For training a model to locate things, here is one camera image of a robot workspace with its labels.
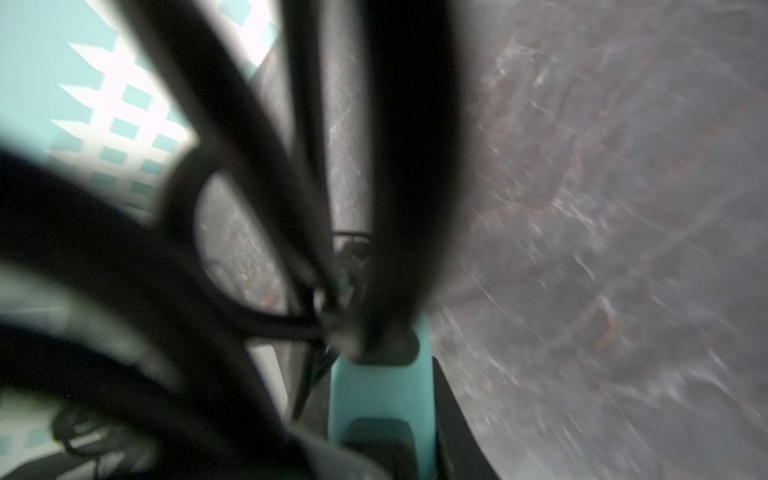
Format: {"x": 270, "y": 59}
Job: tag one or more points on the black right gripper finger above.
{"x": 459, "y": 455}

